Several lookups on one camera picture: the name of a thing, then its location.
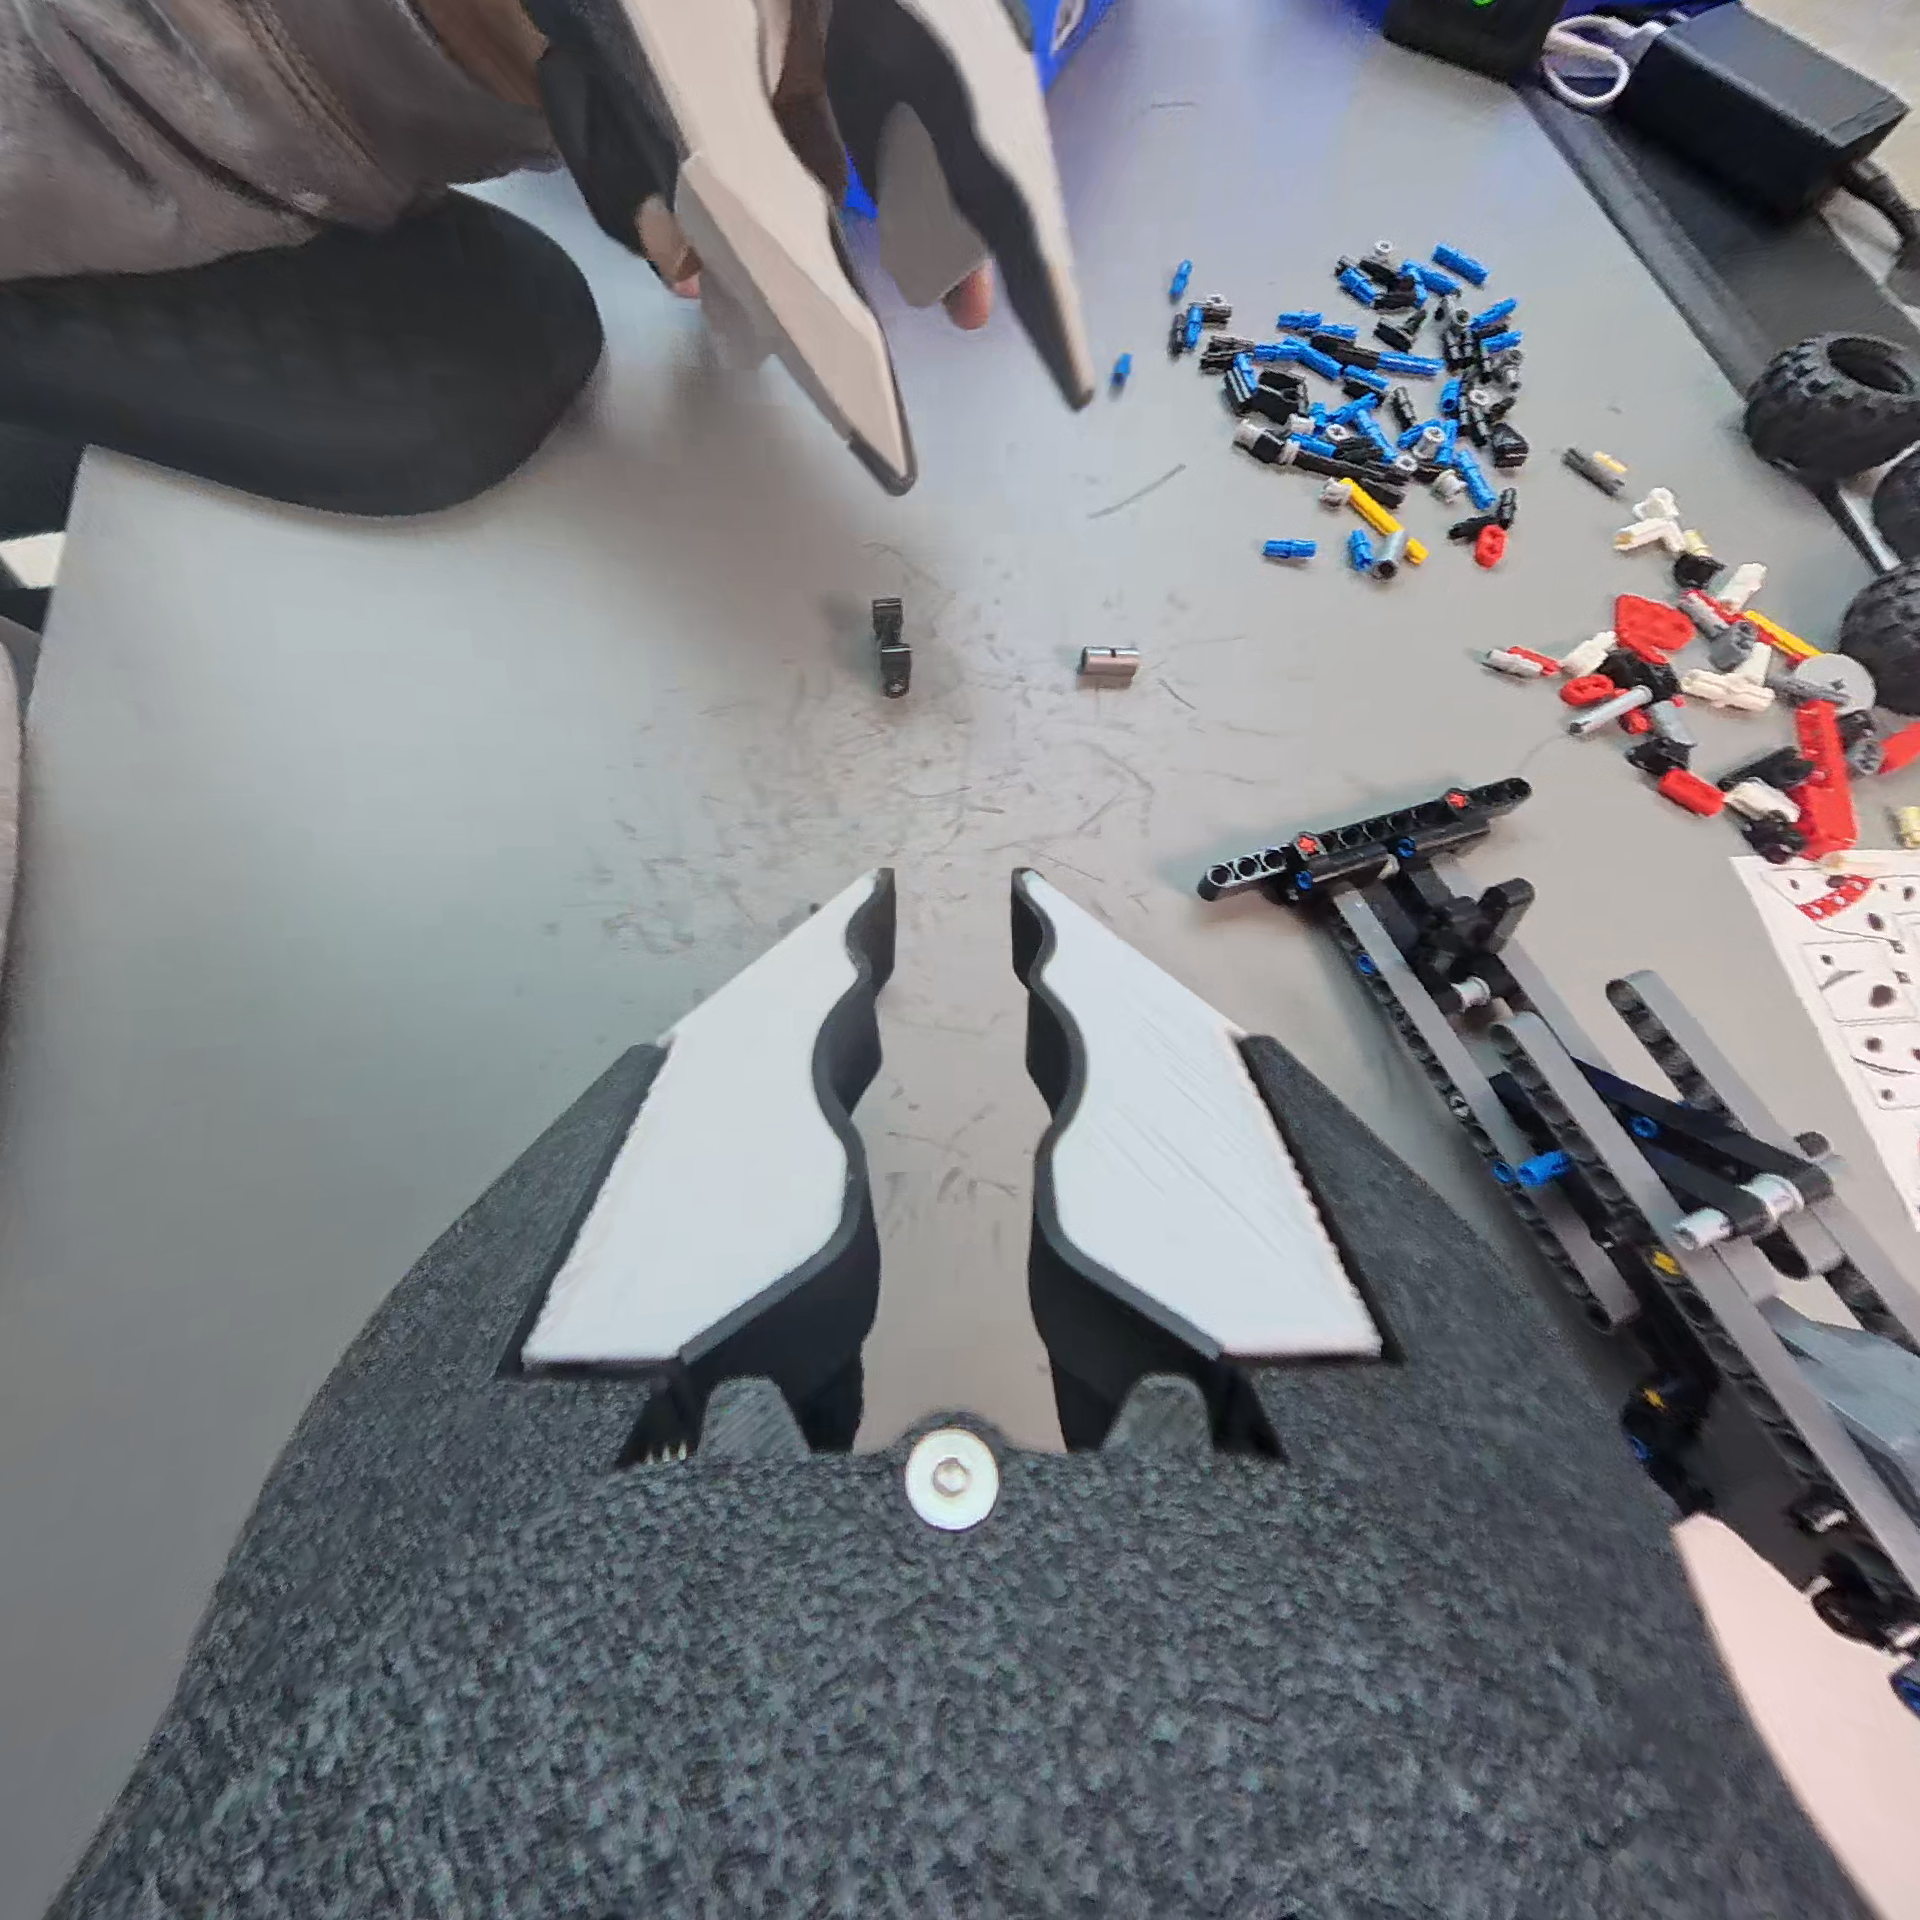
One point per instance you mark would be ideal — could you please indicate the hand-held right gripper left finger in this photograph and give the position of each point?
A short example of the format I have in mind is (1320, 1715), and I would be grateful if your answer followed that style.
(703, 1196)

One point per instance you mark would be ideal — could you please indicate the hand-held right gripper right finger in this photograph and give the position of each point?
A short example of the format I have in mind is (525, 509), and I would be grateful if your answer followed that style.
(1199, 1196)

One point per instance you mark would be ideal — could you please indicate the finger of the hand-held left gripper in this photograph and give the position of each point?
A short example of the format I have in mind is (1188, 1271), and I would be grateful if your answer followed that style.
(1020, 150)
(767, 227)

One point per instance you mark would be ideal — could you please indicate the grey black toy chassis model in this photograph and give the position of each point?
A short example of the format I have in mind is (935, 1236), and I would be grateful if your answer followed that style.
(1351, 858)

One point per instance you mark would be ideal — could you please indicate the light grey tube piece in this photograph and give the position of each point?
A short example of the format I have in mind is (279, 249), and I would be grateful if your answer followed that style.
(1108, 662)

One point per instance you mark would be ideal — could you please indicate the pile of blue black pins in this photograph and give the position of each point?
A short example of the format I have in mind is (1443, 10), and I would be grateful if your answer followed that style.
(1365, 504)

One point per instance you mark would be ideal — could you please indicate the person's left forearm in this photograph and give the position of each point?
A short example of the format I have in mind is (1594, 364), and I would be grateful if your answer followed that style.
(227, 117)

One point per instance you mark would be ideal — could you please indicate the person's left hand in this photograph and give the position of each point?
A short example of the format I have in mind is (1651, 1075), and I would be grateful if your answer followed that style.
(814, 93)

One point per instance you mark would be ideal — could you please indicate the blue bin with square label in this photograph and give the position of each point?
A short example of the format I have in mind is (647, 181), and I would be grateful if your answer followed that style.
(1073, 36)

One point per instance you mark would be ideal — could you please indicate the black power bank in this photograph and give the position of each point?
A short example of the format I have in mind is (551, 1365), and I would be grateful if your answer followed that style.
(1472, 25)

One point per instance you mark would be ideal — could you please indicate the white sticker sheet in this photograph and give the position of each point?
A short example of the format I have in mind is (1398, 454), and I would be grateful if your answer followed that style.
(1858, 1018)

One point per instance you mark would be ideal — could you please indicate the black power adapter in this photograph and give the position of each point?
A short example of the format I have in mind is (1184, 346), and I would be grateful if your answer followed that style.
(1755, 104)

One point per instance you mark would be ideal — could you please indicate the pile of red white pieces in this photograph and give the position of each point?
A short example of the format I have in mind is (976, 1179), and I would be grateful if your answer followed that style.
(1821, 774)

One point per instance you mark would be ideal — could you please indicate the black toy tire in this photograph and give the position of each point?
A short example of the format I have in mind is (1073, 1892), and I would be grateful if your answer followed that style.
(1885, 647)
(1905, 509)
(1785, 413)

